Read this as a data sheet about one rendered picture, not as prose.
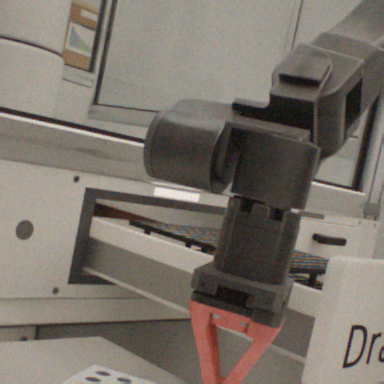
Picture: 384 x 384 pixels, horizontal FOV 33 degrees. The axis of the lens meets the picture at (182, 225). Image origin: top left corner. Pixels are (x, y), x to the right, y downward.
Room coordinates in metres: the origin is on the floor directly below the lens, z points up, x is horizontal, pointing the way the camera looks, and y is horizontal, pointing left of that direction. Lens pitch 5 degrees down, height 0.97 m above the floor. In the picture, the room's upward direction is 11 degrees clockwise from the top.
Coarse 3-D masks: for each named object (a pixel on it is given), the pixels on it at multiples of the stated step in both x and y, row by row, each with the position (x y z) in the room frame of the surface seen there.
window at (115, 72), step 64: (0, 0) 0.65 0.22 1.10; (64, 0) 0.70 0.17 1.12; (128, 0) 0.76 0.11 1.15; (192, 0) 0.83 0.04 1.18; (256, 0) 0.92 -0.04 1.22; (320, 0) 1.02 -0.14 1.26; (0, 64) 0.66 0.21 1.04; (64, 64) 0.71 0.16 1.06; (128, 64) 0.77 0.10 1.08; (192, 64) 0.85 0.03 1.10; (256, 64) 0.94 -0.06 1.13; (128, 128) 0.79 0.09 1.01
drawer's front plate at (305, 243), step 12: (300, 228) 1.02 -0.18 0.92; (312, 228) 1.04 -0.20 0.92; (324, 228) 1.07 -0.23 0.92; (336, 228) 1.10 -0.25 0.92; (348, 228) 1.12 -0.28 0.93; (360, 228) 1.16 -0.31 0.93; (300, 240) 1.02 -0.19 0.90; (312, 240) 1.05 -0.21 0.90; (348, 240) 1.13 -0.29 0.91; (312, 252) 1.05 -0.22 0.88; (324, 252) 1.08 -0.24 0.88; (336, 252) 1.11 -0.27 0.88; (348, 252) 1.14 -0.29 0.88
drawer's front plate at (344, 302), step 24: (336, 264) 0.51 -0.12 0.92; (360, 264) 0.52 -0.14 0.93; (336, 288) 0.50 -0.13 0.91; (360, 288) 0.52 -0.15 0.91; (336, 312) 0.50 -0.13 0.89; (360, 312) 0.53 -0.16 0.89; (312, 336) 0.51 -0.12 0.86; (336, 336) 0.51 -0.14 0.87; (360, 336) 0.54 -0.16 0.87; (312, 360) 0.51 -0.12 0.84; (336, 360) 0.51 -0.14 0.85; (360, 360) 0.54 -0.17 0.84
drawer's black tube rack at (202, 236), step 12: (144, 228) 0.74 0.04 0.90; (156, 228) 0.73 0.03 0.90; (168, 228) 0.76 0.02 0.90; (180, 228) 0.79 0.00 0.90; (192, 228) 0.81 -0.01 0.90; (204, 228) 0.85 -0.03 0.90; (180, 240) 0.70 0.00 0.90; (192, 240) 0.69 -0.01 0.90; (204, 240) 0.70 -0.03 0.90; (216, 240) 0.73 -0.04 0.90; (204, 252) 0.69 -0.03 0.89; (300, 252) 0.79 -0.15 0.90; (324, 264) 0.71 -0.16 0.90; (288, 276) 0.77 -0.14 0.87; (300, 276) 0.79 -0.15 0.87; (312, 276) 0.68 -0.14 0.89; (312, 288) 0.68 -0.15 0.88
